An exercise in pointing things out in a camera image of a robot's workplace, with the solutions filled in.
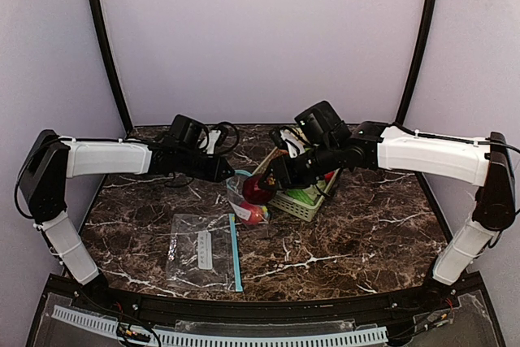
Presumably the white green cabbage toy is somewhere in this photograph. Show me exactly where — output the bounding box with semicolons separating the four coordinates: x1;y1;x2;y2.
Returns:
285;186;322;206

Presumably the black left frame post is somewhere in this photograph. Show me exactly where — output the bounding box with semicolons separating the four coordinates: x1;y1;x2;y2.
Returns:
89;0;133;134

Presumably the clear zip bag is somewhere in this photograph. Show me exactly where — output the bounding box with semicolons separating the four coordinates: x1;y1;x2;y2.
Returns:
166;214;244;293
226;170;270;228

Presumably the pale green perforated basket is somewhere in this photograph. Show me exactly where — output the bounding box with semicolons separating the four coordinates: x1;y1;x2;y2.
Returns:
252;148;340;222

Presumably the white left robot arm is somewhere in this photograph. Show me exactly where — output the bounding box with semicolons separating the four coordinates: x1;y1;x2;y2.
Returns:
13;115;234;287

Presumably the black table edge rail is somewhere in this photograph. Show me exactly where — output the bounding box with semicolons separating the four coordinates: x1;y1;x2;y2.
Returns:
74;279;454;326

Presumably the light blue cable duct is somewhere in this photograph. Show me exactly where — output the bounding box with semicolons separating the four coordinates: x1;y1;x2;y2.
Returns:
51;305;388;346

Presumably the dark red apple toy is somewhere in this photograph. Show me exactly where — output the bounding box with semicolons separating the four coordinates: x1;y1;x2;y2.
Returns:
242;174;276;205

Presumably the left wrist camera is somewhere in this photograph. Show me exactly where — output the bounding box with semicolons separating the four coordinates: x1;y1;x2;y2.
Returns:
199;121;241;156

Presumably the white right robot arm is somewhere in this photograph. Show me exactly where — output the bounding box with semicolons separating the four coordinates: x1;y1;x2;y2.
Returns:
258;101;518;285

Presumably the black right frame post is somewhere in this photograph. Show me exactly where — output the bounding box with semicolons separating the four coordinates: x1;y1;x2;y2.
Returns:
395;0;436;124

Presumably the black frame post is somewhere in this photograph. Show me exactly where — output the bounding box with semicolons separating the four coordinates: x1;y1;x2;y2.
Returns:
395;0;436;124
89;0;133;134

